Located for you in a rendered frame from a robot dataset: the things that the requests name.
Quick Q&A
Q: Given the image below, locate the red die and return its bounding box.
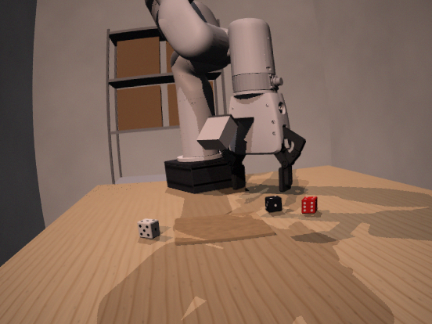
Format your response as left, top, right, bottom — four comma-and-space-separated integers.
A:
301, 196, 318, 214

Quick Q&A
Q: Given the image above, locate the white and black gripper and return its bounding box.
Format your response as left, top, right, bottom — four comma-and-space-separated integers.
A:
220, 90, 306, 192

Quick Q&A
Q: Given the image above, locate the white die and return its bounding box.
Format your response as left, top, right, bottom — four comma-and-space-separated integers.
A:
137, 218, 160, 239

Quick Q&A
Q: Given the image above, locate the black die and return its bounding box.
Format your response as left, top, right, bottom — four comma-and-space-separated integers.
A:
265, 196, 282, 213

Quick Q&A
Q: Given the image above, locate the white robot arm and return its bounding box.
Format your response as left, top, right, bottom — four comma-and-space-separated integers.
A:
145, 0, 283, 162

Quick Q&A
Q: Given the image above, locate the brown square mat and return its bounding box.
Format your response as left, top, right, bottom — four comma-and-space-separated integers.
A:
175, 211, 275, 245

